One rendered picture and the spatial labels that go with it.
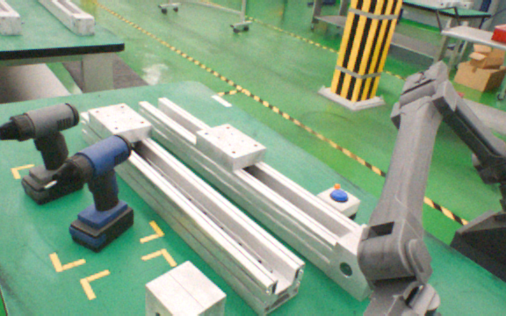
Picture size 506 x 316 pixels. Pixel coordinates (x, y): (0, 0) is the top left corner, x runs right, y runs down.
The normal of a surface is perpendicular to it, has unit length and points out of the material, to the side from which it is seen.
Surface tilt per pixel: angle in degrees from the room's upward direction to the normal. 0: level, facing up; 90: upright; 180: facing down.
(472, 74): 89
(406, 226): 47
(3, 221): 0
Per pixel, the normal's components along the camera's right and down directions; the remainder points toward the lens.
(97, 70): 0.58, 0.47
